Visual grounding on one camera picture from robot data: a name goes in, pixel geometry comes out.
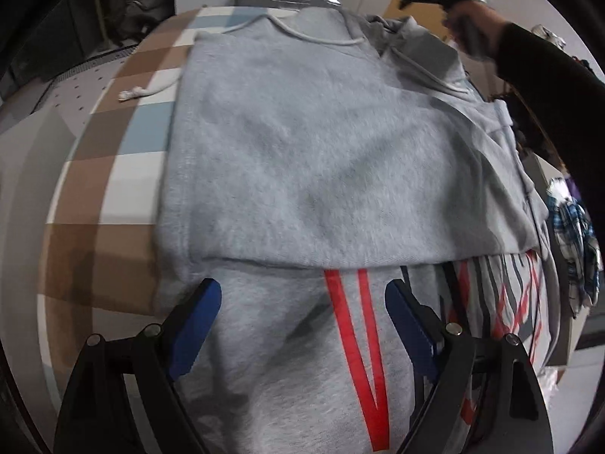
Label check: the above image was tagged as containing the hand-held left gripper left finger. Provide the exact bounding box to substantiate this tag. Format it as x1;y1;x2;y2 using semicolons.
53;277;223;454

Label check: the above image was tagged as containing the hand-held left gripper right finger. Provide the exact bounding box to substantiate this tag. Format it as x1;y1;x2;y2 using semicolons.
384;279;555;454

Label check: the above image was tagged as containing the grey hoodie with red print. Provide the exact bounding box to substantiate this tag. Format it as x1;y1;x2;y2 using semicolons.
118;12;556;454

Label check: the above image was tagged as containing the person's right forearm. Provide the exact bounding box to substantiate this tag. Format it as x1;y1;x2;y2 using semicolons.
494;21;605;190

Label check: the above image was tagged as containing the checked bed sheet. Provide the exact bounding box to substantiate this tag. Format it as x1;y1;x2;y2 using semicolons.
38;5;563;389

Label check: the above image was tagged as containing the blue plaid shirt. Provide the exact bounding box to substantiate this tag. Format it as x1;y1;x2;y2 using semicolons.
547;177;603;319

